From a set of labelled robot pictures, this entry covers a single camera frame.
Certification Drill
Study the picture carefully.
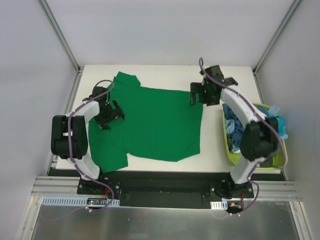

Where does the aluminium frame post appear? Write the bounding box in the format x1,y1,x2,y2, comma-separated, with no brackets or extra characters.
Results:
37,0,81,73
252,0,303,76

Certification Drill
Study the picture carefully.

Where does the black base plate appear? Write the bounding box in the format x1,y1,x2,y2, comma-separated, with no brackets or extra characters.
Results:
77,171,254,209

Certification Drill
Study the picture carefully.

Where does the left white cable duct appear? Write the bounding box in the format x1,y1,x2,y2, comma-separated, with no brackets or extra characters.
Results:
42,196,120,208

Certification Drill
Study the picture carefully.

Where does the right aluminium frame post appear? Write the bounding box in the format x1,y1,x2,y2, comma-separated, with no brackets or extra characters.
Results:
252,0,303,76

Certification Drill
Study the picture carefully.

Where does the green t-shirt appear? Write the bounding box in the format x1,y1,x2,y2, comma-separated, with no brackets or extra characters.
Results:
88,72,203,173

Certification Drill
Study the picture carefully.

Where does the left aluminium frame post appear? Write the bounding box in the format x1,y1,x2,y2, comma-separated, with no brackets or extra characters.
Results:
37,0,81,73

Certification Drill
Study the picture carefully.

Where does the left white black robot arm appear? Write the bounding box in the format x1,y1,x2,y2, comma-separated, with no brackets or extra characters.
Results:
50,86,125,195

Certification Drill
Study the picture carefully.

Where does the dark blue t-shirt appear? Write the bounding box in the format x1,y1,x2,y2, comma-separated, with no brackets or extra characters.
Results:
222,103,271,154

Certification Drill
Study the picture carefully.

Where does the lime green plastic basket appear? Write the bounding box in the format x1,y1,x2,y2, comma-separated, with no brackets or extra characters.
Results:
222,103,288,169

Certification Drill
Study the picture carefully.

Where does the teal blue t-shirt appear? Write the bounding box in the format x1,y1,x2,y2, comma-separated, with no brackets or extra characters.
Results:
268,105,289,141

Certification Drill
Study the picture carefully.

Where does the grey t-shirt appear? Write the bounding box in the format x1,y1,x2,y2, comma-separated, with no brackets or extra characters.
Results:
260,155,279,168

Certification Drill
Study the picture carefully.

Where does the white cable duct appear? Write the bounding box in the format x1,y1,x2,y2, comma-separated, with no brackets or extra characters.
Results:
42,196,120,208
210,200,228,211

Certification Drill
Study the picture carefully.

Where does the aluminium front rail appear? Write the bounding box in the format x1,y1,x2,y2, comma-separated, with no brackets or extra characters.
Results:
31,176,80,197

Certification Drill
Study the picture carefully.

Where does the right white cable duct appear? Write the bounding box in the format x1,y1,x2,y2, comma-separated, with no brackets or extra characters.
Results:
210,200,228,211

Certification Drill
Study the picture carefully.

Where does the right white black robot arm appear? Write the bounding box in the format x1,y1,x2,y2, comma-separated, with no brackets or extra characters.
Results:
190,62,283,198

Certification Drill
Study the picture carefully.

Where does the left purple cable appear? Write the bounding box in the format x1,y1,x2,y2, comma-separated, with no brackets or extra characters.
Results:
39,79,116,222

